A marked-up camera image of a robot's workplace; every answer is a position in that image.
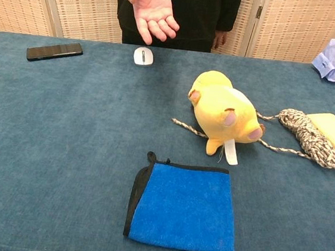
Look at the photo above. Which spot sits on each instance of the person in black sweater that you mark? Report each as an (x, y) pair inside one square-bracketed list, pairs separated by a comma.
[(197, 11)]

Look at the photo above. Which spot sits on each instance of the yellow plush toy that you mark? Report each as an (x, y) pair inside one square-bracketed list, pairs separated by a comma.
[(226, 112)]

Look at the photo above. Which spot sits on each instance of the person's open palm hand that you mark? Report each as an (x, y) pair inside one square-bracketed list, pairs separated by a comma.
[(151, 8)]

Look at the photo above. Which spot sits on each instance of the blue microfiber cloth black trim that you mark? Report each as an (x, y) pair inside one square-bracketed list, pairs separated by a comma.
[(184, 206)]

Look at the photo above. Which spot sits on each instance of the person's hanging hand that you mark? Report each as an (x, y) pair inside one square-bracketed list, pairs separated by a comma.
[(219, 38)]

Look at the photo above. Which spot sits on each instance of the white computer mouse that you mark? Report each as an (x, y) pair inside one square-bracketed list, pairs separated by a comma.
[(142, 56)]

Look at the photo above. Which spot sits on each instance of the yellow sponge block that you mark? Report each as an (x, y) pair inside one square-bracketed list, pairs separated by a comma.
[(334, 131)]

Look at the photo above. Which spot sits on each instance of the woven folding screen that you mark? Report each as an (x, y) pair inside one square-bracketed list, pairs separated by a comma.
[(298, 25)]

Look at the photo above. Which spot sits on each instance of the teal table cloth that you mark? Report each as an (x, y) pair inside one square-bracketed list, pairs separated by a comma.
[(63, 150)]

